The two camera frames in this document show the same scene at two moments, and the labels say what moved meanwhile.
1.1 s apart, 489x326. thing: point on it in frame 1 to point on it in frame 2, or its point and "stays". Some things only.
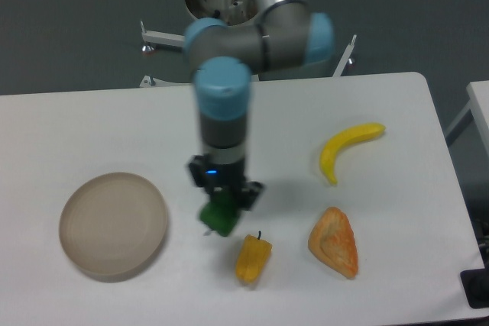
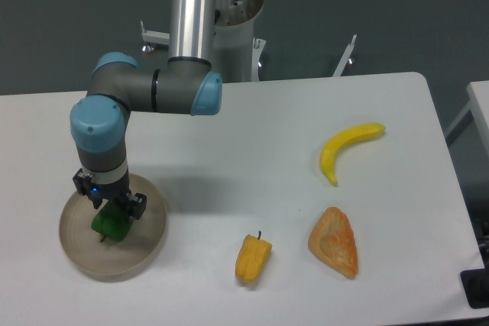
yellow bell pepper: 254,256 stays
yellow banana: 335,145 stays
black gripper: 225,180 to 131,204
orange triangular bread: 333,242 stays
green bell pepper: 220,214 to 113,221
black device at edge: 475,283 stays
